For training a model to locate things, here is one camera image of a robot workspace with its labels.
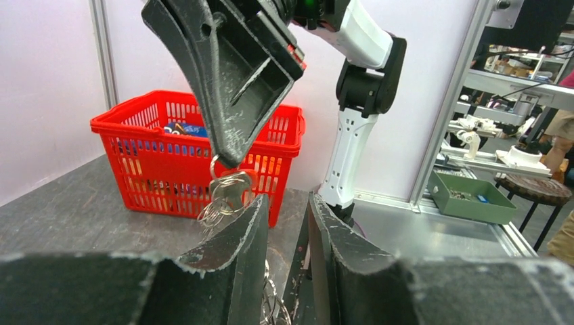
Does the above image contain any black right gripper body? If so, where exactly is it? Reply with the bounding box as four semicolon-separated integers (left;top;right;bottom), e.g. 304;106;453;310
233;1;341;72

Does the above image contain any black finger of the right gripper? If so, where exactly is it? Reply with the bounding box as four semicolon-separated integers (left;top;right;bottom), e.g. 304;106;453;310
141;1;304;168

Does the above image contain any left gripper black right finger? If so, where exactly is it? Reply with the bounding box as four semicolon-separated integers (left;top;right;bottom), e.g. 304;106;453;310
307;193;573;324

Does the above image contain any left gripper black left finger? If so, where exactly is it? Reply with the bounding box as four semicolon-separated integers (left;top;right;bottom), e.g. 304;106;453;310
0;194;271;325

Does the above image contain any red key tag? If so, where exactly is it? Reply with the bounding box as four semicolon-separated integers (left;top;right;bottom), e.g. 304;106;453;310
209;169;257;211

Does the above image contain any steel disc with keyrings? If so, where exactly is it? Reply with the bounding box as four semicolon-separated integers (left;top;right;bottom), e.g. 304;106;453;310
178;192;291;324

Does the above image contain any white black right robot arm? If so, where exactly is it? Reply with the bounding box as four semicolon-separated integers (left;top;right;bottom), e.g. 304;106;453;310
141;1;407;225

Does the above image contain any blue Doritos chip bag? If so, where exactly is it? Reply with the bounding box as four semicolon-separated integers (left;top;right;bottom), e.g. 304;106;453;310
163;122;207;138

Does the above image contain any red plastic basket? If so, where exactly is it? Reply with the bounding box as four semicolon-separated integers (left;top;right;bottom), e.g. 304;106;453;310
90;90;306;227

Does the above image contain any green metal parts tray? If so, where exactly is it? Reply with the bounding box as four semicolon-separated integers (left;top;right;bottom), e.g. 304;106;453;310
427;172;516;225

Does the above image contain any round wooden stool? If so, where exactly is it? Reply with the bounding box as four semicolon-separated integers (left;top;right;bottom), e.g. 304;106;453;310
494;174;573;252

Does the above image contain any man in black shirt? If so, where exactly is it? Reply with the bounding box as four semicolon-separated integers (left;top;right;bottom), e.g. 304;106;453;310
540;67;574;270

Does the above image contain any black monitor on mount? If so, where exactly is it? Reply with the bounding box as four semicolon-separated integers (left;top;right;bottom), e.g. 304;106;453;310
479;0;573;54

